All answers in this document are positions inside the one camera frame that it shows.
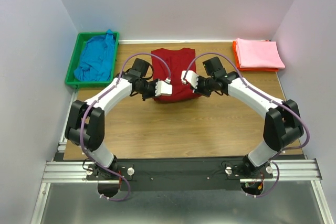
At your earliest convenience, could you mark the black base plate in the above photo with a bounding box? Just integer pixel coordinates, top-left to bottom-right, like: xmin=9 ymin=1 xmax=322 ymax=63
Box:
xmin=86 ymin=156 xmax=275 ymax=195

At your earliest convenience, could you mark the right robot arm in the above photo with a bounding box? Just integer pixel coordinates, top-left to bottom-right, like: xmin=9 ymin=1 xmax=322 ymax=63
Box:
xmin=181 ymin=56 xmax=304 ymax=176

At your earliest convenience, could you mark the red t-shirt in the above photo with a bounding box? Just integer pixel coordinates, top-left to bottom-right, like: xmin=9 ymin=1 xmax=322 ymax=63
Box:
xmin=151 ymin=48 xmax=200 ymax=103

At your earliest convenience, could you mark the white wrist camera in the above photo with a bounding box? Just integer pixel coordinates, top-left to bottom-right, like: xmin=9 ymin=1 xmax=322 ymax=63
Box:
xmin=155 ymin=80 xmax=173 ymax=97
xmin=181 ymin=70 xmax=199 ymax=89

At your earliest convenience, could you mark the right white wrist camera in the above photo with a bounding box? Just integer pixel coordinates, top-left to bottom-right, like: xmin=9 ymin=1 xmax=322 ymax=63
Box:
xmin=181 ymin=70 xmax=199 ymax=89

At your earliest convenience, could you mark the green plastic bin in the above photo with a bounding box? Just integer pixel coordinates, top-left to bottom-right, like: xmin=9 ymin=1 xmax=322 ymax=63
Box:
xmin=65 ymin=31 xmax=119 ymax=88

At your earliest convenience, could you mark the pink folded t-shirt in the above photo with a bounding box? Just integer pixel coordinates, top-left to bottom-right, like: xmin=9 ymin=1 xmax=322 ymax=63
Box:
xmin=235 ymin=38 xmax=285 ymax=70

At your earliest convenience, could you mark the aluminium frame rail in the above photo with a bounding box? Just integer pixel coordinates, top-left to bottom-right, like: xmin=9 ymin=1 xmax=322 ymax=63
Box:
xmin=32 ymin=94 xmax=335 ymax=223

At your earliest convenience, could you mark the blue t-shirt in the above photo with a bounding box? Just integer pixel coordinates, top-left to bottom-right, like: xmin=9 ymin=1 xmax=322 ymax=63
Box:
xmin=74 ymin=29 xmax=116 ymax=82

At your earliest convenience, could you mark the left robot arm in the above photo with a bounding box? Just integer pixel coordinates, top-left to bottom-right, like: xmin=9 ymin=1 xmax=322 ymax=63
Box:
xmin=65 ymin=58 xmax=158 ymax=173

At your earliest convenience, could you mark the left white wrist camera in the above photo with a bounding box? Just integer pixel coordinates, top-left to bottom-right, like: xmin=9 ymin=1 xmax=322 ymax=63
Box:
xmin=155 ymin=80 xmax=173 ymax=97

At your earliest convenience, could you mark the orange folded t-shirt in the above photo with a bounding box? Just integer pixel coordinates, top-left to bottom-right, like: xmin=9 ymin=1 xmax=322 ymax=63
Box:
xmin=232 ymin=41 xmax=279 ymax=72

